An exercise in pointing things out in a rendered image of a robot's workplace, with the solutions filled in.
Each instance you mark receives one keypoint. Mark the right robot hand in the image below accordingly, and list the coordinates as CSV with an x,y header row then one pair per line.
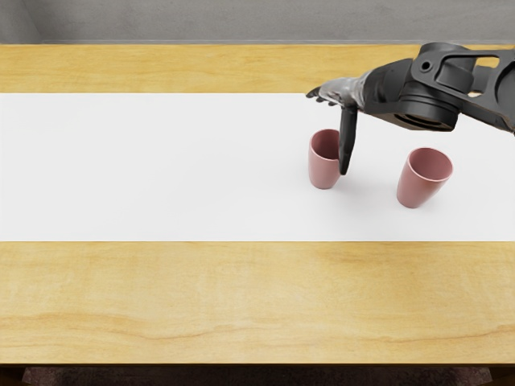
x,y
343,91

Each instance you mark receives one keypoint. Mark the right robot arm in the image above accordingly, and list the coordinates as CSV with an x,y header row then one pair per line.
x,y
438,88

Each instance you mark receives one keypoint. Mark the pink cup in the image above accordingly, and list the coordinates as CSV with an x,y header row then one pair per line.
x,y
322,161
420,179

